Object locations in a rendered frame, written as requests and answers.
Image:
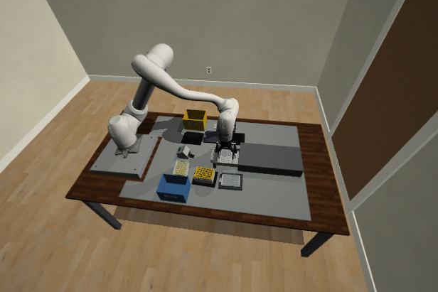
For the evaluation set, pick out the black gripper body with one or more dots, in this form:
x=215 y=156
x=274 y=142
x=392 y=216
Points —
x=226 y=143

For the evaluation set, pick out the grey bench mat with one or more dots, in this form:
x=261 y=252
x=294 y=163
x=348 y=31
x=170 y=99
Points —
x=262 y=194

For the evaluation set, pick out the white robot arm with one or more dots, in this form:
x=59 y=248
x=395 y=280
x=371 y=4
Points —
x=152 y=68

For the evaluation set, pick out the blue open-top bin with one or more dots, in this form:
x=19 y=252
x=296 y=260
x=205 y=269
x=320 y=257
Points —
x=174 y=188

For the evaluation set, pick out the yellow open-top bin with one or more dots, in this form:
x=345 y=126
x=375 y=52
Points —
x=195 y=119

